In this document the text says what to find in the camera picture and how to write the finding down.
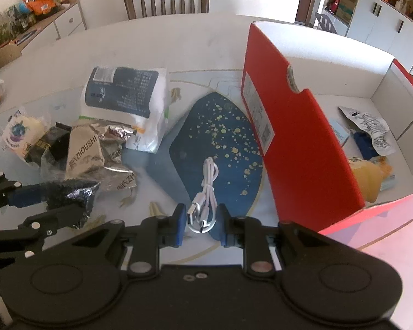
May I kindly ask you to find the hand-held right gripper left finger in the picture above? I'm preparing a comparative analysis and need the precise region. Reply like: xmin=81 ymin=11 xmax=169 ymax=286
xmin=72 ymin=203 xmax=188 ymax=279

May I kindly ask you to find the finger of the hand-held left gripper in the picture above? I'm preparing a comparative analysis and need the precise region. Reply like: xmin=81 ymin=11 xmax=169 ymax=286
xmin=0 ymin=171 xmax=51 ymax=214
xmin=0 ymin=203 xmax=92 ymax=272

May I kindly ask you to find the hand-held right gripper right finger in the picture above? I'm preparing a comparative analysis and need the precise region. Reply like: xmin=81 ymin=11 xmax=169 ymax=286
xmin=218 ymin=203 xmax=331 ymax=279

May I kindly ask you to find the black foil wrapper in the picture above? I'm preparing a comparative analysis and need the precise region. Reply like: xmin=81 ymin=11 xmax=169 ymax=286
xmin=43 ymin=179 xmax=102 ymax=229

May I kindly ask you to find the white usb cable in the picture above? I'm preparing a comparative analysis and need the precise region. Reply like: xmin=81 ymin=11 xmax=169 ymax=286
xmin=186 ymin=156 xmax=221 ymax=235

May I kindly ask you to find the black zigzag-edge snack packet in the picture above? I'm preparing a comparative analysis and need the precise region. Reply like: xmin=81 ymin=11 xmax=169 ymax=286
xmin=24 ymin=122 xmax=73 ymax=169

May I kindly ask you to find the round bread packet blue print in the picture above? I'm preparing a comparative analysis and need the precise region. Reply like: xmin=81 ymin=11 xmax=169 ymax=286
xmin=0 ymin=108 xmax=52 ymax=160

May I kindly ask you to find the silver brown snack wrapper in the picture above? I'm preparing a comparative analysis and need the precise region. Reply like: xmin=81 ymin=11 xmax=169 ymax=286
xmin=65 ymin=123 xmax=138 ymax=193

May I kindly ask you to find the red cardboard shoe box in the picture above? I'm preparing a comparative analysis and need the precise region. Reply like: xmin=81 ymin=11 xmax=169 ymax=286
xmin=241 ymin=21 xmax=413 ymax=250

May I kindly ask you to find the blue white tissue pack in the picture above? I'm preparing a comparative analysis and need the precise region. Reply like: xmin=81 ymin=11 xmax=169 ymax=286
xmin=80 ymin=66 xmax=171 ymax=153

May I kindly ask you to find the small white blue carton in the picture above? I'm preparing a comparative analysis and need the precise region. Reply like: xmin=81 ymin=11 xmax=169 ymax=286
xmin=328 ymin=119 xmax=352 ymax=145

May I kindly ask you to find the yellow spotted plush toy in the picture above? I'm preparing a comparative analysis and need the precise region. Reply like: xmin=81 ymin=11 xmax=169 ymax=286
xmin=347 ymin=156 xmax=393 ymax=203

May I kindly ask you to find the blue white cracker packet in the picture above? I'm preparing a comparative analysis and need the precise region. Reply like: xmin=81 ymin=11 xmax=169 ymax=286
xmin=352 ymin=130 xmax=396 ymax=193

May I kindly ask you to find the silver printed pouch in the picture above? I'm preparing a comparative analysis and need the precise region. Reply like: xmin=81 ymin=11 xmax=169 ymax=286
xmin=337 ymin=106 xmax=396 ymax=157

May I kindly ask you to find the white marble desktop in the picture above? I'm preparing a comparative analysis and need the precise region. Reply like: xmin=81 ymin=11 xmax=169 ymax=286
xmin=0 ymin=14 xmax=413 ymax=330

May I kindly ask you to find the dark blue gold-speckled mat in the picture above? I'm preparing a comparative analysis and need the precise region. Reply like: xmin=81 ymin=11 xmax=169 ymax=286
xmin=138 ymin=92 xmax=265 ymax=241

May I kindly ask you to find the brown cardboard box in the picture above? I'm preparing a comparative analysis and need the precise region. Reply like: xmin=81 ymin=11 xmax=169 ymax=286
xmin=0 ymin=39 xmax=23 ymax=70

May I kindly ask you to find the white wood-top side cabinet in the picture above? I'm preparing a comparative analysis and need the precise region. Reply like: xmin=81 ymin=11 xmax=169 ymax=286
xmin=0 ymin=0 xmax=88 ymax=70

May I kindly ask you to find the white low bench cabinet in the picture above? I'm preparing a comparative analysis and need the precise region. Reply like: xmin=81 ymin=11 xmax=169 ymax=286
xmin=322 ymin=7 xmax=350 ymax=37

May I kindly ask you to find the printed cardboard carton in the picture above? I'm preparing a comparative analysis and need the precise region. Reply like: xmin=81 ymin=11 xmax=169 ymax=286
xmin=337 ymin=0 xmax=360 ymax=24

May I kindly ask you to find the white double door cabinet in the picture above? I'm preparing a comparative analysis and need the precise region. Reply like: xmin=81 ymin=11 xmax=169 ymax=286
xmin=344 ymin=0 xmax=413 ymax=73

